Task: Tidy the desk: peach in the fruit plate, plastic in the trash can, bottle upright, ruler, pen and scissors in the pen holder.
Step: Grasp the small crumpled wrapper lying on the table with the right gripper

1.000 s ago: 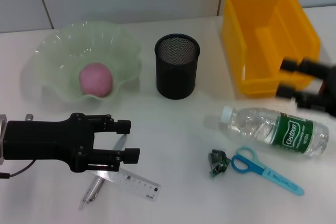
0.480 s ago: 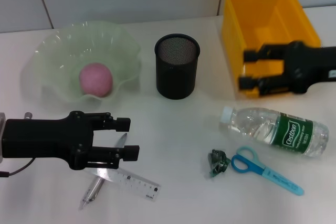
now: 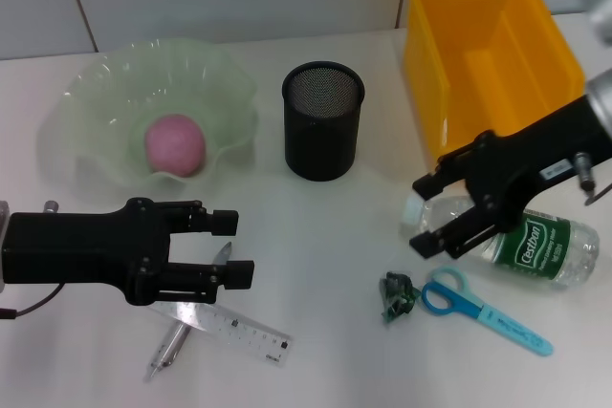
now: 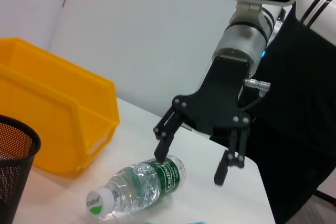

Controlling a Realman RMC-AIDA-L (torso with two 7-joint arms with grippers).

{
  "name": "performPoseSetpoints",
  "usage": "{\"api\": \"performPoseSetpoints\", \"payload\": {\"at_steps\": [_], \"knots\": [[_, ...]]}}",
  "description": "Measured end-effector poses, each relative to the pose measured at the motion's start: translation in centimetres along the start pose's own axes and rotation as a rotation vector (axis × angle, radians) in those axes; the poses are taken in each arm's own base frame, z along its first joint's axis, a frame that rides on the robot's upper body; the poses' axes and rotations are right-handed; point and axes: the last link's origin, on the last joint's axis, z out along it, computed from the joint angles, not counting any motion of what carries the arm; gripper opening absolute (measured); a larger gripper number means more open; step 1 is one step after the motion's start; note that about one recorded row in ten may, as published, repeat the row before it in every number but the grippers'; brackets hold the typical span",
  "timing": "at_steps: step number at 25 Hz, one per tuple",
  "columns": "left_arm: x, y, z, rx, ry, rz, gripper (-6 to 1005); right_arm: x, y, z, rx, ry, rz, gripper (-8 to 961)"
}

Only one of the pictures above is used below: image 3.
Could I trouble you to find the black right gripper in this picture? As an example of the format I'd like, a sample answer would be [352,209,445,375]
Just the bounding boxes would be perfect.
[409,94,612,259]

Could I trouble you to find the black mesh pen cup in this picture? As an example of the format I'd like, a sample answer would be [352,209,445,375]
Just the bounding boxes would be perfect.
[280,61,366,183]

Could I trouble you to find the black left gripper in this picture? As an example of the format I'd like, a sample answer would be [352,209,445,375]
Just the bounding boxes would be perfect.
[2,197,255,307]

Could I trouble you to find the yellow plastic storage bin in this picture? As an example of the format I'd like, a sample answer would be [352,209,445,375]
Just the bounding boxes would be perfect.
[404,0,586,166]

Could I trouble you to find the pink peach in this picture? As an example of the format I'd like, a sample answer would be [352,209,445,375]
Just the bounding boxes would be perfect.
[144,114,208,177]

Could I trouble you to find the right gripper cable with plug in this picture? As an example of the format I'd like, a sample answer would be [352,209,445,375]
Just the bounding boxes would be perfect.
[572,151,612,207]

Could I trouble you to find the green plastic wrapper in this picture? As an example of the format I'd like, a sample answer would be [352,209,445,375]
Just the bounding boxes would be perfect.
[380,270,423,326]

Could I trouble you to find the gripper cable with plug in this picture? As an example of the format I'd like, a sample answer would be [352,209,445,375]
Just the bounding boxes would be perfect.
[0,199,64,321]
[572,151,612,207]

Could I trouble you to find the grey pen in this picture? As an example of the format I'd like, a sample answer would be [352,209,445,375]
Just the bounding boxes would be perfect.
[142,241,234,383]

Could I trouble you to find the blue safety scissors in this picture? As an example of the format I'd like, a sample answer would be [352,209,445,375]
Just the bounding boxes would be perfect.
[420,265,555,358]

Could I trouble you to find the clear water bottle green label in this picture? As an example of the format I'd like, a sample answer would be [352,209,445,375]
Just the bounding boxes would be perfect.
[399,192,601,292]

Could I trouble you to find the transparent plastic ruler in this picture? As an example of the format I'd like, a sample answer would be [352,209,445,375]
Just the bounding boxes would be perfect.
[142,300,294,370]

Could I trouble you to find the pale green wavy fruit plate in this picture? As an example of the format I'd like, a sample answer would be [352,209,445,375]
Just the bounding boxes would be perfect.
[37,36,260,199]

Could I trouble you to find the left gripper cable with plug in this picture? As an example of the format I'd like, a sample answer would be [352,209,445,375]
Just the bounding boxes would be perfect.
[0,199,64,321]

